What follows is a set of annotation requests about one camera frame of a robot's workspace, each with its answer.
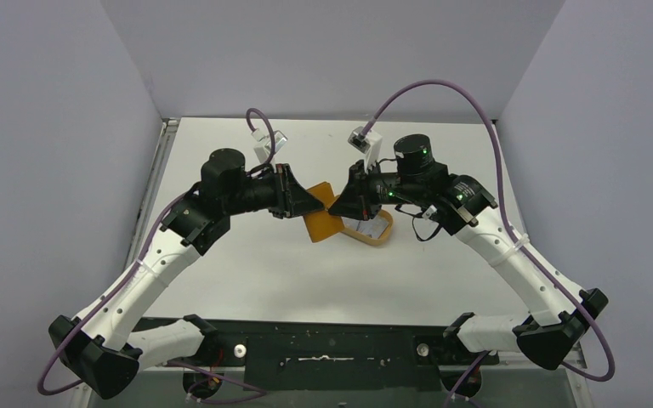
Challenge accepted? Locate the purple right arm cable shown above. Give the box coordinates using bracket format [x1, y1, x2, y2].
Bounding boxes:
[360, 78, 617, 408]

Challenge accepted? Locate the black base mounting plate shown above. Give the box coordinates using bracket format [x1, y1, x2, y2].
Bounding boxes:
[183, 320, 477, 391]

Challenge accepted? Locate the aluminium side rail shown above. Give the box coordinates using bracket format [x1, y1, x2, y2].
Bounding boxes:
[124, 117, 181, 267]

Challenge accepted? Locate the orange leather card holder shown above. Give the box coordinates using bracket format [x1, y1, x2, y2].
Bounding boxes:
[303, 182, 345, 243]

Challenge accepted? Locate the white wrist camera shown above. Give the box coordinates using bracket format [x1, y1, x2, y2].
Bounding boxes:
[348, 127, 383, 173]
[252, 128, 288, 164]

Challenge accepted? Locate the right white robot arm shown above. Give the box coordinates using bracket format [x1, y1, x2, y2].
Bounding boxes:
[328, 131, 608, 370]

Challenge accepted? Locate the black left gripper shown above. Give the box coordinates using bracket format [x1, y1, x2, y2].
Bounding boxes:
[224, 163, 324, 219]

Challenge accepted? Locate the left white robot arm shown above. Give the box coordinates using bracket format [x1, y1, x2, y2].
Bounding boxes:
[48, 148, 324, 400]

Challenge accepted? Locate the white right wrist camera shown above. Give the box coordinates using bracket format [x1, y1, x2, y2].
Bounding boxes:
[348, 127, 383, 173]

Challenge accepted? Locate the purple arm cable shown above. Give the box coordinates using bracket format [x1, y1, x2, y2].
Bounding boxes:
[36, 108, 278, 406]
[360, 78, 617, 408]

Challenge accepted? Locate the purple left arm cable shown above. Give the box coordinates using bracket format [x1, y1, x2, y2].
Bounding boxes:
[36, 108, 278, 406]

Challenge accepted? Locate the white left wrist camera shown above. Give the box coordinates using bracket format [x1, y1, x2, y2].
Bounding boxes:
[252, 128, 288, 164]

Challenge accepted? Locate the tan oval tray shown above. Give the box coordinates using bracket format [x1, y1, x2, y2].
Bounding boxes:
[339, 205, 394, 247]

